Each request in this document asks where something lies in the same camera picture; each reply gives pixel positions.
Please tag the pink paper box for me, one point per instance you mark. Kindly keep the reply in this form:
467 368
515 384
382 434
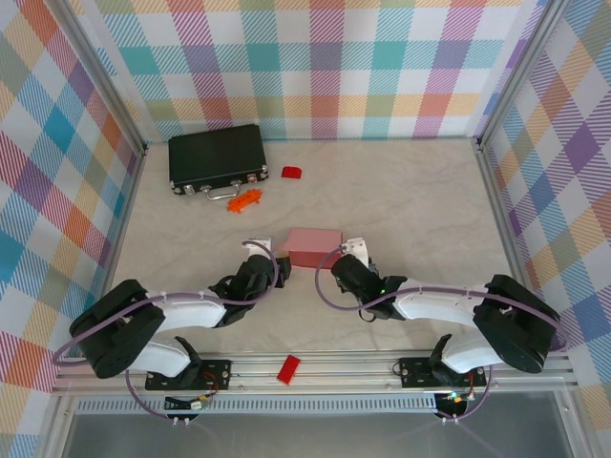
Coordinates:
312 248

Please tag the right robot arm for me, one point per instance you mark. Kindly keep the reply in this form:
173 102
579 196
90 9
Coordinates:
515 324

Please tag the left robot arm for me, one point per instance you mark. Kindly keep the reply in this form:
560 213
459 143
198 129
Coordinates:
114 334

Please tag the orange toy piece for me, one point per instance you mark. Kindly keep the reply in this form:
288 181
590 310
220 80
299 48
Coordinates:
244 200

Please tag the flat red block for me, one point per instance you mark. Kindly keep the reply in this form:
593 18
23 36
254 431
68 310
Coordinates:
288 369

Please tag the small curved red block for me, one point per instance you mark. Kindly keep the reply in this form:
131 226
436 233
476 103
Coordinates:
291 172

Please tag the black carrying case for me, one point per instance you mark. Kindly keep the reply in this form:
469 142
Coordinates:
215 155

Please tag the grey metal sheet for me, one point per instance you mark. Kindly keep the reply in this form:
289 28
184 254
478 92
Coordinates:
310 434

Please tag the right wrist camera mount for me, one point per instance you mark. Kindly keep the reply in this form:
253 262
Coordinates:
358 247

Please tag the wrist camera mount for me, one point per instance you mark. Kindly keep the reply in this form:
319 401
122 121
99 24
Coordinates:
358 247
260 243

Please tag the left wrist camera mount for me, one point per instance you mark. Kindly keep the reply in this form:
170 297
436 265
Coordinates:
260 243

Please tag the long aluminium frame rail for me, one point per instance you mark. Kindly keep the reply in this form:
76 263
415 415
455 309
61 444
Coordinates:
334 377

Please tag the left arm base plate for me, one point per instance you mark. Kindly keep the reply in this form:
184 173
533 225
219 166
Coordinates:
217 374

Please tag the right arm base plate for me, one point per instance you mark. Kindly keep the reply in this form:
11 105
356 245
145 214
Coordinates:
413 372

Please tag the aluminium side rail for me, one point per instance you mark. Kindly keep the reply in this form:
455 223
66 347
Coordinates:
130 200
500 200

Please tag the aluminium frame post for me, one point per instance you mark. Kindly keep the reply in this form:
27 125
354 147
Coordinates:
519 71
107 81

